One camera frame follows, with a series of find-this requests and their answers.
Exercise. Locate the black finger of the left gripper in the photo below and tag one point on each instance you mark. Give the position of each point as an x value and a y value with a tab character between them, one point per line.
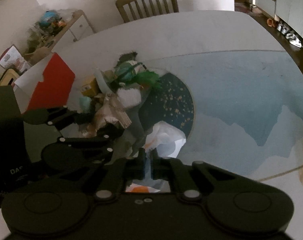
59	117
97	148

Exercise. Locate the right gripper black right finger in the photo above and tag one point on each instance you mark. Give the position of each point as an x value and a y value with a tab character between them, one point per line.
157	168

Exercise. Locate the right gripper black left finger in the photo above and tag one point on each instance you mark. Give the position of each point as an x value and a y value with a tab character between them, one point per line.
142	158

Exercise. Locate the white plastic bag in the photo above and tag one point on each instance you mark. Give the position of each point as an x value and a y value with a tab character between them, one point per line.
167	140

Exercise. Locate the silver foil snack packet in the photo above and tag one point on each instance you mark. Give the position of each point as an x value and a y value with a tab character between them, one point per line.
107	110

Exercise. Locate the red and white cardboard box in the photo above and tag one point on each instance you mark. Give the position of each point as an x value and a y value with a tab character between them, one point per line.
47	84

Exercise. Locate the yellow small box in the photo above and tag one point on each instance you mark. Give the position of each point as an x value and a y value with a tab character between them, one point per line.
90	87

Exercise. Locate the yellow tissue box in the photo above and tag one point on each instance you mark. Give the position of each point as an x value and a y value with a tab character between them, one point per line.
9	77

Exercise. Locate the white fluffy item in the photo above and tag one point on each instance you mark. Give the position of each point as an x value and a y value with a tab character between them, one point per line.
129	97

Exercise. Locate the red white printed bag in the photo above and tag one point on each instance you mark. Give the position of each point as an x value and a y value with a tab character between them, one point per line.
12	59

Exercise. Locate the white cabinet with wood top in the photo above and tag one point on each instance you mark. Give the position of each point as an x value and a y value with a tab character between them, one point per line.
77	28

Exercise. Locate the brown wooden chair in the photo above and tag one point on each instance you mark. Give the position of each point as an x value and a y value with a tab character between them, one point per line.
131	10

